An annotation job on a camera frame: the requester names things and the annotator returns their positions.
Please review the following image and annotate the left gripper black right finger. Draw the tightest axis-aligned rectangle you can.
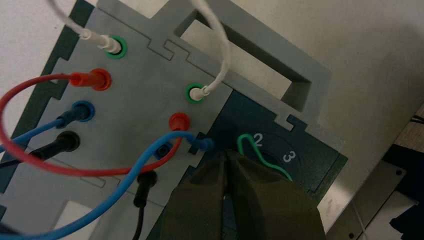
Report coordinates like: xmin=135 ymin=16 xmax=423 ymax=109
xmin=227 ymin=149 xmax=327 ymax=240

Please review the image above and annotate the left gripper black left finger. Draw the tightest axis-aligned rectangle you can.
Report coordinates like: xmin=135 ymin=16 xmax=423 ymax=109
xmin=160 ymin=150 xmax=229 ymax=240

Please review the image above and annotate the thin green wire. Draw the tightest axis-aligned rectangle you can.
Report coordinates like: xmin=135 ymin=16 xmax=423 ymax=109
xmin=235 ymin=133 xmax=294 ymax=183

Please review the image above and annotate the grey metal plate with screws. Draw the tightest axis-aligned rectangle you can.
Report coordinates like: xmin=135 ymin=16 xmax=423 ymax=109
xmin=326 ymin=158 xmax=419 ymax=240

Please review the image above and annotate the grey and blue task board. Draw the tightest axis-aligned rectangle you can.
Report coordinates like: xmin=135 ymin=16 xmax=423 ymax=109
xmin=0 ymin=0 xmax=349 ymax=240

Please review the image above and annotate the blue banana plug cable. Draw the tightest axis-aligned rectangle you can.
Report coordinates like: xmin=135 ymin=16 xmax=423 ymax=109
xmin=0 ymin=100 xmax=216 ymax=240

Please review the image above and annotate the black banana plug cable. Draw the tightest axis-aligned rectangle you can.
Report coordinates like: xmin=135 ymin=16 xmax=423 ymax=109
xmin=0 ymin=130 xmax=158 ymax=240

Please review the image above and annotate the white banana plug cable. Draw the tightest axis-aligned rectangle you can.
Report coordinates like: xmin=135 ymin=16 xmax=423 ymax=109
xmin=47 ymin=0 xmax=232 ymax=102

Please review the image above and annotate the red banana plug cable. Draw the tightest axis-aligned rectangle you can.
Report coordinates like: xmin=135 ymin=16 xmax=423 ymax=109
xmin=0 ymin=68 xmax=191 ymax=177

